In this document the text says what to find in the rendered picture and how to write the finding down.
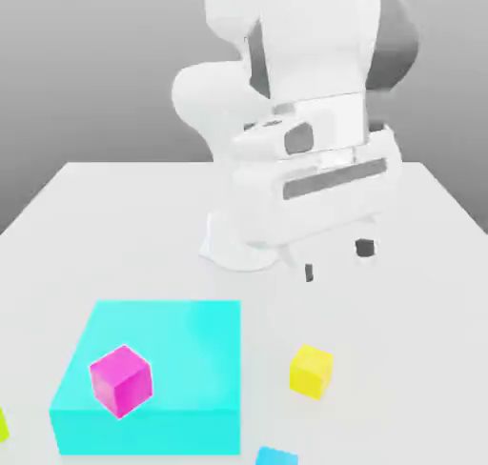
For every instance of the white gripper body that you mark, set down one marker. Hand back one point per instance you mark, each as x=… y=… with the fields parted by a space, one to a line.
x=328 y=206

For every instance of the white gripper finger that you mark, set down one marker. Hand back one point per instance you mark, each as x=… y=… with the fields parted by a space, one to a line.
x=365 y=247
x=301 y=265

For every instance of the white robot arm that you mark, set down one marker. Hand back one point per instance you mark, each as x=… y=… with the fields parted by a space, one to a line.
x=305 y=34

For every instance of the small yellow cube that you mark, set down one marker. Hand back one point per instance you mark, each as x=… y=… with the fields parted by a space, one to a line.
x=310 y=371

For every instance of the small blue cube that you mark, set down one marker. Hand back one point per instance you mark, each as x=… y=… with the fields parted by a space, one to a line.
x=275 y=456

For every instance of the small magenta cube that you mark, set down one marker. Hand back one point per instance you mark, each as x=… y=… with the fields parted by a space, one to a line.
x=121 y=381

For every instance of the small lime cube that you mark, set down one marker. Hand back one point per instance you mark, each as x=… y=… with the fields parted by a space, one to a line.
x=2 y=425

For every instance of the large cyan box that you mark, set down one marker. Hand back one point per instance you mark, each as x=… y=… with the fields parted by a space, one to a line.
x=160 y=373

